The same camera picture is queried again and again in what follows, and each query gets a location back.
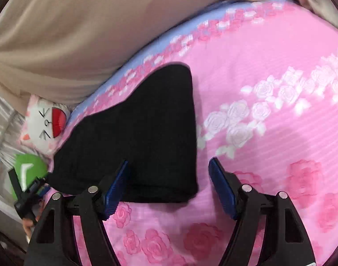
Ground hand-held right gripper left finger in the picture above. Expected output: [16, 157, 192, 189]
[25, 159, 130, 266]

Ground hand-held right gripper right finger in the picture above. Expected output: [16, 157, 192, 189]
[208, 157, 316, 266]

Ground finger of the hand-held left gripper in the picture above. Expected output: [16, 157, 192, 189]
[8, 169, 24, 200]
[30, 177, 51, 198]

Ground black pants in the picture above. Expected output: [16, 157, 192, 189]
[45, 63, 199, 203]

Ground person's left hand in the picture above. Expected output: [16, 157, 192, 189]
[22, 217, 38, 237]

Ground green plush pillow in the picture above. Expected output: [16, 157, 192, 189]
[12, 153, 50, 193]

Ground white striped curtain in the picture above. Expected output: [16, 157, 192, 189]
[0, 89, 33, 172]

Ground white cat face pillow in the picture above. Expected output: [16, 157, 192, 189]
[20, 94, 72, 156]

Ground pink rose bed sheet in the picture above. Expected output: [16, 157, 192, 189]
[44, 0, 338, 266]

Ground beige hanging cloth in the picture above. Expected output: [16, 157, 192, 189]
[0, 0, 325, 111]

